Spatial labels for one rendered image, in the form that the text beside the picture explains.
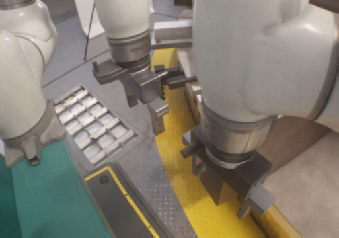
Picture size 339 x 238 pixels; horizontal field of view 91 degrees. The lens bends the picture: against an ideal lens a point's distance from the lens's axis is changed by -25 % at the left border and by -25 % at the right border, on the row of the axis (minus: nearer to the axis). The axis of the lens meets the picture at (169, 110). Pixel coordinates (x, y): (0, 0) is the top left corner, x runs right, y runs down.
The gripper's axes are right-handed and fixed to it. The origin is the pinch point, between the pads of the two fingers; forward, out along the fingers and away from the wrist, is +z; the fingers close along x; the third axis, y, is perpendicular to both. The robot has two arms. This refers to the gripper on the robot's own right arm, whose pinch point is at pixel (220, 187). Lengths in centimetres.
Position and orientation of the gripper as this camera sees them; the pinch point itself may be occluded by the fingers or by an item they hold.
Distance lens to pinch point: 42.7
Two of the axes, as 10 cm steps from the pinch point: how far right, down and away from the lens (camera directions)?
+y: -8.1, 4.5, -3.8
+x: 5.8, 5.1, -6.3
